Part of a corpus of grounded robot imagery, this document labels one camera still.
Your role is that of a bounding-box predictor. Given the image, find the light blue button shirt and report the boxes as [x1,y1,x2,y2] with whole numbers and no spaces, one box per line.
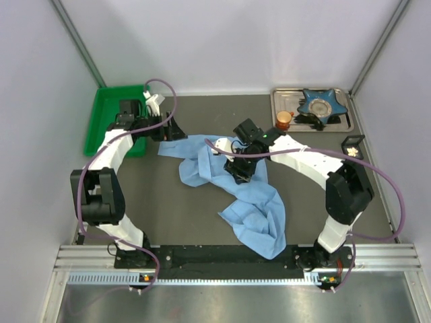
[158,135,286,260]

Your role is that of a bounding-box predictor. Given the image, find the gold brooch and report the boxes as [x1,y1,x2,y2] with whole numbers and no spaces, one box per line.
[347,147,360,157]

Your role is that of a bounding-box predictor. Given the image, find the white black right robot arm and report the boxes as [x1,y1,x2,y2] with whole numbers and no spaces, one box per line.
[214,119,374,269]

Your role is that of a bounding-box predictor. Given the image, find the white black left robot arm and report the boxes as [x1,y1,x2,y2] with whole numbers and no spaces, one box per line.
[70,92,187,267]

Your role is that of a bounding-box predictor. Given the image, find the black brooch box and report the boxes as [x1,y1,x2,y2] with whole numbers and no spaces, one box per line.
[341,135,365,160]

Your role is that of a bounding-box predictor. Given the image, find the green plastic tray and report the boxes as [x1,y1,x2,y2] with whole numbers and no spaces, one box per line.
[84,84,145,157]

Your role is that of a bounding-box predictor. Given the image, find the orange cup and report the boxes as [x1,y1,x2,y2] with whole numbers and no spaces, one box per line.
[275,110,294,131]

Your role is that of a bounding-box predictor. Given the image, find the silver metal tray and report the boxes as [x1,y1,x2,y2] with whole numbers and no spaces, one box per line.
[271,88,354,133]

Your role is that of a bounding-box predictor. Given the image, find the black comb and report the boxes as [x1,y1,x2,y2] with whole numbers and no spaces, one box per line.
[294,114,326,131]

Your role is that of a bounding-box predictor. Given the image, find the blue star-shaped dish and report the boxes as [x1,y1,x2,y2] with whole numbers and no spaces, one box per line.
[297,89,347,124]

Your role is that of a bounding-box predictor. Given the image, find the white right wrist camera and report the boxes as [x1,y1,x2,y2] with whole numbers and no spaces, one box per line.
[211,137,232,155]

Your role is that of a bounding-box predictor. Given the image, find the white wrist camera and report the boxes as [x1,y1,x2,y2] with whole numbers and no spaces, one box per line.
[143,90,165,116]
[211,137,232,155]

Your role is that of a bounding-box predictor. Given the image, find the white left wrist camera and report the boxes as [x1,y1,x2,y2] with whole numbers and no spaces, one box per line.
[143,90,165,116]

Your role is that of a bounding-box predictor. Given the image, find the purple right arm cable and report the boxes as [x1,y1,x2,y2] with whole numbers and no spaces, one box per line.
[205,138,407,290]

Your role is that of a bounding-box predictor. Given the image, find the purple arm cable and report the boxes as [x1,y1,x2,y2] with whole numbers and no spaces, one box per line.
[205,138,407,290]
[72,78,178,293]

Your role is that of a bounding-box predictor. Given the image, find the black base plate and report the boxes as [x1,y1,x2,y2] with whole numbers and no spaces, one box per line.
[114,244,355,280]

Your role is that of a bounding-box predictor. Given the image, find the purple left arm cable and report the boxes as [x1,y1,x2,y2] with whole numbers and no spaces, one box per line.
[72,78,178,293]

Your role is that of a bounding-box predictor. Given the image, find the white slotted cable duct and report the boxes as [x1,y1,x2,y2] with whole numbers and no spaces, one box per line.
[67,271,341,287]

